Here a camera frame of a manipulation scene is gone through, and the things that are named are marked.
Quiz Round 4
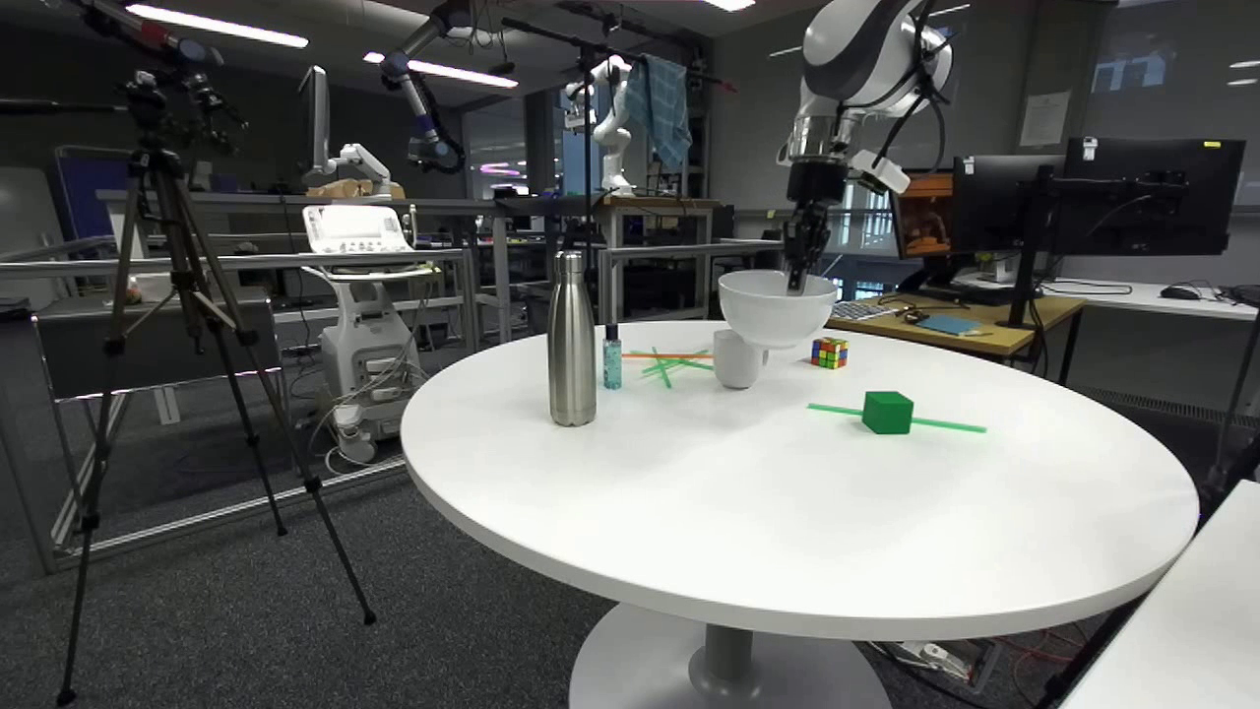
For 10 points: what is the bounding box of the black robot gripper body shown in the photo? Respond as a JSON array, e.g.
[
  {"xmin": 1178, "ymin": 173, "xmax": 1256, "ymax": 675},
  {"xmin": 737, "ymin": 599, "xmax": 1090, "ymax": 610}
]
[{"xmin": 782, "ymin": 153, "xmax": 846, "ymax": 257}]

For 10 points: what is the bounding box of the white bowl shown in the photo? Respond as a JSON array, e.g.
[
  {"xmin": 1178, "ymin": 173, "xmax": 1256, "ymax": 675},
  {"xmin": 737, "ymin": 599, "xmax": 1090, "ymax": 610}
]
[{"xmin": 714, "ymin": 270, "xmax": 840, "ymax": 355}]

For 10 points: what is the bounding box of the white mug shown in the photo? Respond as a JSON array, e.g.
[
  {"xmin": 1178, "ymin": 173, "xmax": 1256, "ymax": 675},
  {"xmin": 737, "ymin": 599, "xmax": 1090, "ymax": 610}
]
[{"xmin": 710, "ymin": 326, "xmax": 773, "ymax": 395}]

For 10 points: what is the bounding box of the monitor with orange screen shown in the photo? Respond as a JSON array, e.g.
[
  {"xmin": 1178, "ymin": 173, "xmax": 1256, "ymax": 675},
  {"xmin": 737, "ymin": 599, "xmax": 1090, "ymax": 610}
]
[{"xmin": 893, "ymin": 167, "xmax": 964, "ymax": 265}]

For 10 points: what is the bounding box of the blue flat pad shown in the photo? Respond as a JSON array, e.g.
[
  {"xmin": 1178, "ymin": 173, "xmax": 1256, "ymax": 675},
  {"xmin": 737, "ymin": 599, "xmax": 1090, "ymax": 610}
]
[{"xmin": 912, "ymin": 308, "xmax": 985, "ymax": 339}]

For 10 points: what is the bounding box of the green cube block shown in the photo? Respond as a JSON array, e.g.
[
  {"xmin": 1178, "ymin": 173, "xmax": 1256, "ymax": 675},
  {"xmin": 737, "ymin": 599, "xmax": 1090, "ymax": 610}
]
[{"xmin": 857, "ymin": 387, "xmax": 918, "ymax": 437}]

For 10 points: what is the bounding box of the thin red stick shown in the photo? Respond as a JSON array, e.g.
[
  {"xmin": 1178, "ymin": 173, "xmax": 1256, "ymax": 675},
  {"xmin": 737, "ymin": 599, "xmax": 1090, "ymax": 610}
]
[{"xmin": 623, "ymin": 347, "xmax": 715, "ymax": 366}]

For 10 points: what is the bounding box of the blue checked cloth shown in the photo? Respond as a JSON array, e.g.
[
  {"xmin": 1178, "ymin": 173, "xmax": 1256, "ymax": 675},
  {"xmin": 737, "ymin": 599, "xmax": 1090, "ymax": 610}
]
[{"xmin": 626, "ymin": 53, "xmax": 695, "ymax": 179}]

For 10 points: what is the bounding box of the wooden side table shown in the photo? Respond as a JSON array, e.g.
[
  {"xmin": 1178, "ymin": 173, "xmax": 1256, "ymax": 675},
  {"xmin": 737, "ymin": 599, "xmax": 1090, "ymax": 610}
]
[{"xmin": 829, "ymin": 292, "xmax": 1090, "ymax": 387}]

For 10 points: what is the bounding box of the black computer monitor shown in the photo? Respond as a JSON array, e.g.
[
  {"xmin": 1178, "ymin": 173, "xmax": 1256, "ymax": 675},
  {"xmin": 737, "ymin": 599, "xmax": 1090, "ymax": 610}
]
[
  {"xmin": 1058, "ymin": 131, "xmax": 1247, "ymax": 265},
  {"xmin": 954, "ymin": 148, "xmax": 1076, "ymax": 331}
]

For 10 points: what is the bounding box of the long green straw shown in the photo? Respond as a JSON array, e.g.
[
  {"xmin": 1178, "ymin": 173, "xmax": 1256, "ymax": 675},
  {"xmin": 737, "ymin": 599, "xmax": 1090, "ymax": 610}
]
[{"xmin": 804, "ymin": 400, "xmax": 991, "ymax": 437}]

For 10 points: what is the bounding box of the stainless steel bottle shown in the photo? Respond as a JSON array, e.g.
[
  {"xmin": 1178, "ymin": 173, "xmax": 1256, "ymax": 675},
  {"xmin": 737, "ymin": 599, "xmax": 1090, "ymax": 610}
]
[{"xmin": 544, "ymin": 246, "xmax": 601, "ymax": 431}]

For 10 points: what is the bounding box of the white office desk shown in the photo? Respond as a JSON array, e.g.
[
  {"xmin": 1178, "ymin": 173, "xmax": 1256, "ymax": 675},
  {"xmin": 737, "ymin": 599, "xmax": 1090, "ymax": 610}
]
[{"xmin": 1044, "ymin": 271, "xmax": 1260, "ymax": 331}]

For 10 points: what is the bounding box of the ceiling light strip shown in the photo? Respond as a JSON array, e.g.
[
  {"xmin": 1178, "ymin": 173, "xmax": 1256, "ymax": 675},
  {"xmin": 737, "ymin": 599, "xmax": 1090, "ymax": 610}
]
[
  {"xmin": 120, "ymin": 0, "xmax": 313, "ymax": 57},
  {"xmin": 362, "ymin": 47, "xmax": 525, "ymax": 96}
]

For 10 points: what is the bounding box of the black boom stand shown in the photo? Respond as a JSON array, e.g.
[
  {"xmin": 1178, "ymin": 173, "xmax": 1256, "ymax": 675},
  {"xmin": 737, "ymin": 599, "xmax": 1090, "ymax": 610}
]
[{"xmin": 374, "ymin": 0, "xmax": 626, "ymax": 179}]

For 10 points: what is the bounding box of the white robot platform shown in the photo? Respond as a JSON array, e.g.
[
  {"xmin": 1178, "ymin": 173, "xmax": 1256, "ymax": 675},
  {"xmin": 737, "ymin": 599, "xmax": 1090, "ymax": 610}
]
[{"xmin": 1058, "ymin": 477, "xmax": 1260, "ymax": 709}]

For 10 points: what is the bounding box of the dark grey panel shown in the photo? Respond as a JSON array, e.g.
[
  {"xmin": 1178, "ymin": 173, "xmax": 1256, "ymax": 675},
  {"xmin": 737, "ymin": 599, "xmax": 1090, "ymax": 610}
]
[{"xmin": 27, "ymin": 295, "xmax": 283, "ymax": 404}]

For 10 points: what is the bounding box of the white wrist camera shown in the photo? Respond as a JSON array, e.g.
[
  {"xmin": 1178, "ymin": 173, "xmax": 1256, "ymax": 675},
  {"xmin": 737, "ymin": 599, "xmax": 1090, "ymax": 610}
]
[{"xmin": 846, "ymin": 148, "xmax": 912, "ymax": 199}]

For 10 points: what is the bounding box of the metal frame table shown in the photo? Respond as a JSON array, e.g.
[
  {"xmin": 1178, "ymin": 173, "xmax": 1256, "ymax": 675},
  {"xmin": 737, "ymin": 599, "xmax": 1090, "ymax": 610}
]
[{"xmin": 483, "ymin": 195, "xmax": 794, "ymax": 331}]

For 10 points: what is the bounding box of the white wall notice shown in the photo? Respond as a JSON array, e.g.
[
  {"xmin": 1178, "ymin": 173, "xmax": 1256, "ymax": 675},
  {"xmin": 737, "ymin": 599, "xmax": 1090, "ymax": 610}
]
[{"xmin": 1012, "ymin": 87, "xmax": 1076, "ymax": 153}]

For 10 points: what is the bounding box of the white round table pedestal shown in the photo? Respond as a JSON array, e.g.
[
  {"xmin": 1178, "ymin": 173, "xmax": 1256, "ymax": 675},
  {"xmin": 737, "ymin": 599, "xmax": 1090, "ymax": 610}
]
[{"xmin": 563, "ymin": 599, "xmax": 901, "ymax": 709}]

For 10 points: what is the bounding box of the black camera tripod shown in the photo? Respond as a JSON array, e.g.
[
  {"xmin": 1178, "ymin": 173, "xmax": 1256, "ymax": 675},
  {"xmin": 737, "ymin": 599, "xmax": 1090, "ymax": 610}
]
[{"xmin": 51, "ymin": 0, "xmax": 382, "ymax": 709}]

